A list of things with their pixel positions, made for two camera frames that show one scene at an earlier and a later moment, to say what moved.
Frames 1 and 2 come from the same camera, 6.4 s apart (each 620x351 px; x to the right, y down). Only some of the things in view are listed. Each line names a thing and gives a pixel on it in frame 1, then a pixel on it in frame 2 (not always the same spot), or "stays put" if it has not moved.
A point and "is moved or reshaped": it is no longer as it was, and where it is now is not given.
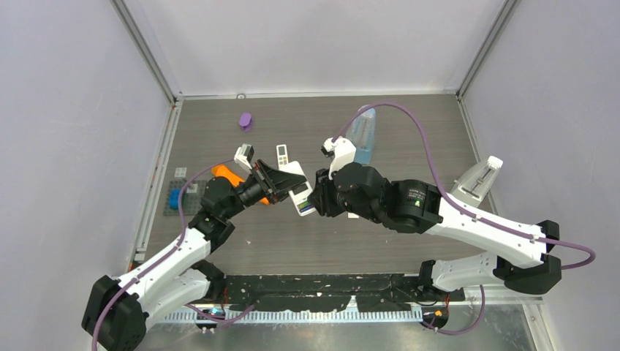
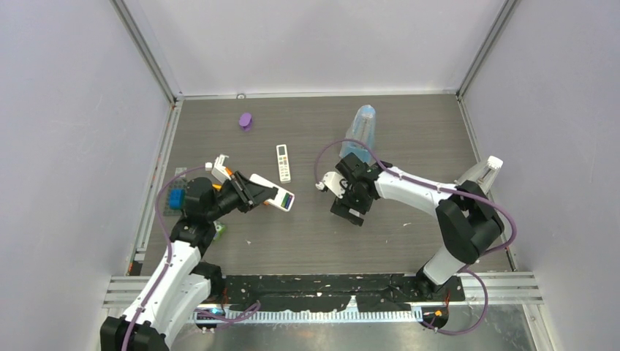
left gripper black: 278,189 → 249,194
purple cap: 245,121 stays put
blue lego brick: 174,198 stays put
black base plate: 365,292 stays put
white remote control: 282,156 stays put
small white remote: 302,193 is moved or reshaped
